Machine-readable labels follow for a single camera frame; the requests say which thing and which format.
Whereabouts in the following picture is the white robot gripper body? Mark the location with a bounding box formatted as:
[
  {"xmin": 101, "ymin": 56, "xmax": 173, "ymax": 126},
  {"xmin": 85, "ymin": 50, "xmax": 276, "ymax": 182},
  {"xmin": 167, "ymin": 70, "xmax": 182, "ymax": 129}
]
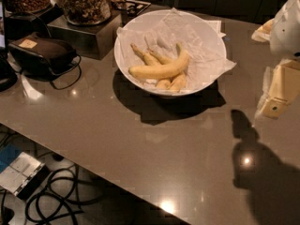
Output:
[{"xmin": 270, "ymin": 0, "xmax": 300, "ymax": 60}]

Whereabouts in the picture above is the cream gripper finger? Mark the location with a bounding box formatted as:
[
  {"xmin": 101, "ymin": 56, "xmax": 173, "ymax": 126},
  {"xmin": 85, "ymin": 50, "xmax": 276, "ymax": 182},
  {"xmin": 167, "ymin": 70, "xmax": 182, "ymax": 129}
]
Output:
[
  {"xmin": 260, "ymin": 59, "xmax": 300, "ymax": 118},
  {"xmin": 251, "ymin": 19, "xmax": 274, "ymax": 42}
]

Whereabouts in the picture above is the large top yellow banana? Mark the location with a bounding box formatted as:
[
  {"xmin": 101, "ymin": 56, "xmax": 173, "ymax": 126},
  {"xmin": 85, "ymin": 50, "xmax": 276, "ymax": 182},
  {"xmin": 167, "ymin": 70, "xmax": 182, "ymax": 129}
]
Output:
[{"xmin": 128, "ymin": 44, "xmax": 189, "ymax": 80}]

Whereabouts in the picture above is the white paper bowl liner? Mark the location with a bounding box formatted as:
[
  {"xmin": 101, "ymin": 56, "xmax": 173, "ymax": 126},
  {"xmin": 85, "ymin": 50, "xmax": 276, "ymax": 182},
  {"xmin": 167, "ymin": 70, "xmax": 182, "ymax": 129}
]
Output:
[{"xmin": 114, "ymin": 8, "xmax": 235, "ymax": 98}]

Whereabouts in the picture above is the right lower yellow banana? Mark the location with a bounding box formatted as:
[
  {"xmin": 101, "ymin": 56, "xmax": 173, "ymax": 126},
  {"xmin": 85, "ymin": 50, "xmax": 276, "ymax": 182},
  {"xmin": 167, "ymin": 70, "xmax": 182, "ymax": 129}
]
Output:
[{"xmin": 148, "ymin": 49, "xmax": 187, "ymax": 92}]

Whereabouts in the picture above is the white round bowl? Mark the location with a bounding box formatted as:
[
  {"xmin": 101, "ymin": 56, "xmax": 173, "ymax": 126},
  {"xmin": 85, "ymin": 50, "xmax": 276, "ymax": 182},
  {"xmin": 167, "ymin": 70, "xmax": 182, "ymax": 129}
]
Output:
[{"xmin": 114, "ymin": 9, "xmax": 231, "ymax": 97}]

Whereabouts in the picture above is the left lower yellow banana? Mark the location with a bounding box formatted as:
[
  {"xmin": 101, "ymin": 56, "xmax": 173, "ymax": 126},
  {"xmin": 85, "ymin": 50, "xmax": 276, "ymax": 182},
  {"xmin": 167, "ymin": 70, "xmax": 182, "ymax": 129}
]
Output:
[{"xmin": 130, "ymin": 43, "xmax": 172, "ymax": 90}]

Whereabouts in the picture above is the dark metal jar stand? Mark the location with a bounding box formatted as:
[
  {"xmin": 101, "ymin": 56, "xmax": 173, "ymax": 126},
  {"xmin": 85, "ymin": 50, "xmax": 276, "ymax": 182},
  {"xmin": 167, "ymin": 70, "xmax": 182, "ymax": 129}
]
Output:
[{"xmin": 48, "ymin": 11, "xmax": 122, "ymax": 60}]

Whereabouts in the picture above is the glass jar of granola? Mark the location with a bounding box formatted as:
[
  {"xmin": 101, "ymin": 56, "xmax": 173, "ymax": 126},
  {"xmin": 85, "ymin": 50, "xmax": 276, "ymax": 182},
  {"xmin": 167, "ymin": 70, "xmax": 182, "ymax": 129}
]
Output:
[{"xmin": 58, "ymin": 0, "xmax": 112, "ymax": 25}]

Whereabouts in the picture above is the dark left jar stand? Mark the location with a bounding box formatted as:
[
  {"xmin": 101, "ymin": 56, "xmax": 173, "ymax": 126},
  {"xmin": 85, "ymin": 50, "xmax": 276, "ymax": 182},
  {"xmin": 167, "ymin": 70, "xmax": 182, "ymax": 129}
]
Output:
[{"xmin": 5, "ymin": 6, "xmax": 63, "ymax": 40}]

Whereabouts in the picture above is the white box on floor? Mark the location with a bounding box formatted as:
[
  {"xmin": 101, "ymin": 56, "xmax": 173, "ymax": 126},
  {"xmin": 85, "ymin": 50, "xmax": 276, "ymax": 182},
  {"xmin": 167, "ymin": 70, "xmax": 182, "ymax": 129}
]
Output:
[{"xmin": 0, "ymin": 152, "xmax": 50, "ymax": 201}]

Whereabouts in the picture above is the blue object on floor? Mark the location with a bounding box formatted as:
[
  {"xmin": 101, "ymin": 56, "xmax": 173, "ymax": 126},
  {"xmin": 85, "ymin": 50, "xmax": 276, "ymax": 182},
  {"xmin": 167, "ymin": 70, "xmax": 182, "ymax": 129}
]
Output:
[{"xmin": 0, "ymin": 144, "xmax": 22, "ymax": 173}]

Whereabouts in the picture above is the black headset cable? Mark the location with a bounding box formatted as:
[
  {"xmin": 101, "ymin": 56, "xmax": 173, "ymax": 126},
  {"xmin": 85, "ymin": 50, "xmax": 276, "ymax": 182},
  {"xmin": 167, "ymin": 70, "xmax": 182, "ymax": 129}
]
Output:
[{"xmin": 46, "ymin": 53, "xmax": 83, "ymax": 91}]

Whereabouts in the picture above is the black floor cable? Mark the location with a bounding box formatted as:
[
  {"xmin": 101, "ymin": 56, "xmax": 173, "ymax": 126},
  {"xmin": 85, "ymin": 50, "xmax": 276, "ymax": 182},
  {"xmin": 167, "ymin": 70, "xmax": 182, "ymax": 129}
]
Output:
[{"xmin": 0, "ymin": 131, "xmax": 107, "ymax": 225}]

